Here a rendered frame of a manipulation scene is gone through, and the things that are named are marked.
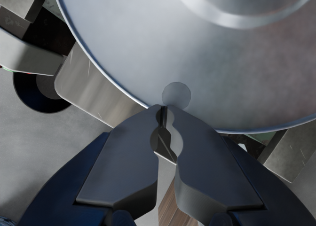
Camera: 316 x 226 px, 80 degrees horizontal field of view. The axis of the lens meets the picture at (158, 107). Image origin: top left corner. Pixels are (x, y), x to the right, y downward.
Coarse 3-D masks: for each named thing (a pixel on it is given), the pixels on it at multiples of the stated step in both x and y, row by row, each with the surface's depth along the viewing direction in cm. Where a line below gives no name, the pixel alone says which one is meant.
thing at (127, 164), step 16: (144, 112) 12; (160, 112) 12; (128, 128) 10; (144, 128) 10; (112, 144) 9; (128, 144) 9; (144, 144) 9; (96, 160) 8; (112, 160) 8; (128, 160) 8; (144, 160) 8; (96, 176) 7; (112, 176) 7; (128, 176) 7; (144, 176) 7; (80, 192) 6; (96, 192) 6; (112, 192) 6; (128, 192) 7; (144, 192) 7; (128, 208) 7; (144, 208) 7
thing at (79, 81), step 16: (80, 48) 14; (64, 64) 14; (80, 64) 14; (64, 80) 15; (80, 80) 15; (96, 80) 15; (64, 96) 15; (80, 96) 15; (96, 96) 15; (112, 96) 15; (128, 96) 15; (96, 112) 15; (112, 112) 15; (128, 112) 15; (160, 128) 15; (160, 144) 15; (176, 160) 15
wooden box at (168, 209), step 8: (168, 192) 94; (168, 200) 89; (160, 208) 94; (168, 208) 84; (176, 208) 76; (160, 216) 89; (168, 216) 80; (176, 216) 72; (184, 216) 66; (160, 224) 84; (168, 224) 76; (176, 224) 69; (184, 224) 64; (192, 224) 62
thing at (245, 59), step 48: (96, 0) 14; (144, 0) 14; (192, 0) 14; (240, 0) 14; (288, 0) 14; (96, 48) 14; (144, 48) 14; (192, 48) 14; (240, 48) 14; (288, 48) 15; (144, 96) 15; (192, 96) 15; (240, 96) 15; (288, 96) 15
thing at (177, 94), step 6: (174, 84) 15; (180, 84) 15; (168, 90) 15; (174, 90) 15; (180, 90) 15; (186, 90) 15; (162, 96) 15; (168, 96) 15; (174, 96) 15; (180, 96) 15; (186, 96) 15; (168, 102) 15; (174, 102) 15; (180, 102) 15; (186, 102) 15; (180, 108) 15
